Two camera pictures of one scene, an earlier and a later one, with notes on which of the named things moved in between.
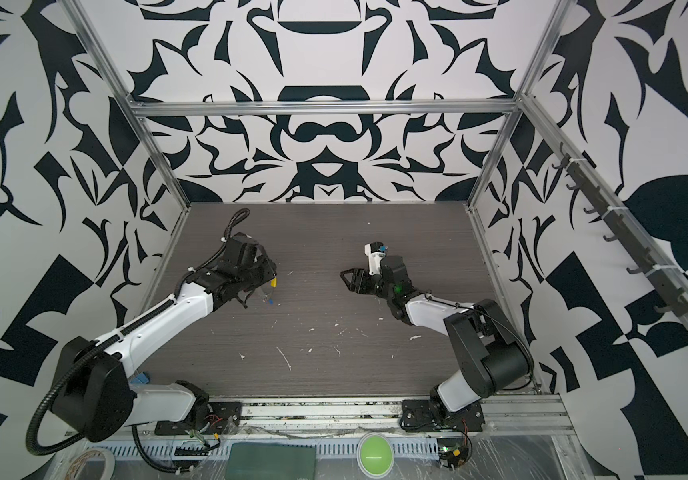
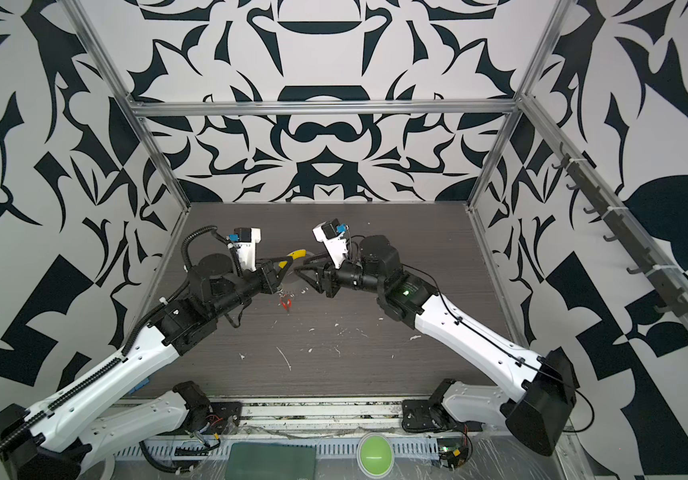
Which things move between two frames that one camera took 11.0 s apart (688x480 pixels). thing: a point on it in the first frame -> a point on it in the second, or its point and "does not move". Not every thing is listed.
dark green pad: (271, 461) does not move
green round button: (375, 456) does not move
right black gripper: (360, 278) -> (332, 278)
